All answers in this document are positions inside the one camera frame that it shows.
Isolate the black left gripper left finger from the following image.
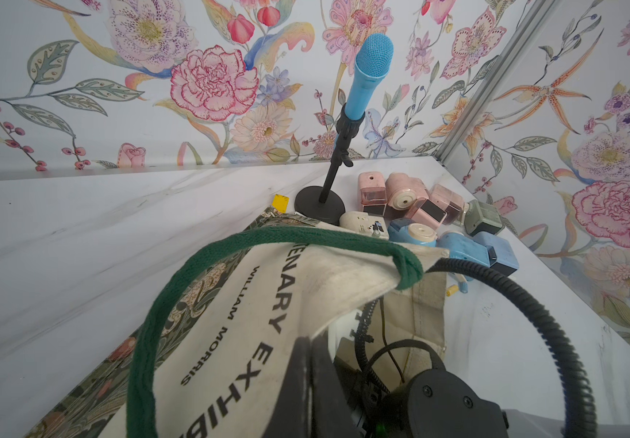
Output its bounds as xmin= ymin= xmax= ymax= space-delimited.
xmin=262 ymin=337 xmax=311 ymax=438

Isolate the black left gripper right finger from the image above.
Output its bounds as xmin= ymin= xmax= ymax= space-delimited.
xmin=311 ymin=336 xmax=360 ymax=438

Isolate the cream canvas tote bag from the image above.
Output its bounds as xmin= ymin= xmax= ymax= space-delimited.
xmin=30 ymin=209 xmax=446 ymax=437

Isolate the cream panda pencil sharpener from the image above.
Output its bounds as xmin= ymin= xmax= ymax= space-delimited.
xmin=340 ymin=211 xmax=389 ymax=240

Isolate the pink pencil sharpener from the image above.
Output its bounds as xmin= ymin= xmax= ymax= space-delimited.
xmin=404 ymin=198 xmax=447 ymax=231
xmin=358 ymin=172 xmax=388 ymax=216
xmin=428 ymin=184 xmax=466 ymax=224
xmin=384 ymin=173 xmax=429 ymax=219

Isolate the dark blue pencil sharpener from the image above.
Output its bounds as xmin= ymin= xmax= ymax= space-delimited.
xmin=473 ymin=232 xmax=519 ymax=277

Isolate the dark green pencil sharpener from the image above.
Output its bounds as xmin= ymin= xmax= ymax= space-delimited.
xmin=464 ymin=200 xmax=504 ymax=237

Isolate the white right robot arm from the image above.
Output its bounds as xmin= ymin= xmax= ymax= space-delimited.
xmin=367 ymin=252 xmax=630 ymax=425

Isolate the black microphone stand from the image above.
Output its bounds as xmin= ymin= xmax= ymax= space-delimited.
xmin=294 ymin=105 xmax=364 ymax=226

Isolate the yellow wooden block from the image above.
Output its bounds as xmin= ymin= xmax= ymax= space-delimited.
xmin=271 ymin=195 xmax=289 ymax=214

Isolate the blue microphone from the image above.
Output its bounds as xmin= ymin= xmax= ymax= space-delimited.
xmin=344 ymin=33 xmax=395 ymax=120

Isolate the aluminium corner post right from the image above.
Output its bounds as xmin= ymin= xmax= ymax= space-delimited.
xmin=434 ymin=0 xmax=561 ymax=166

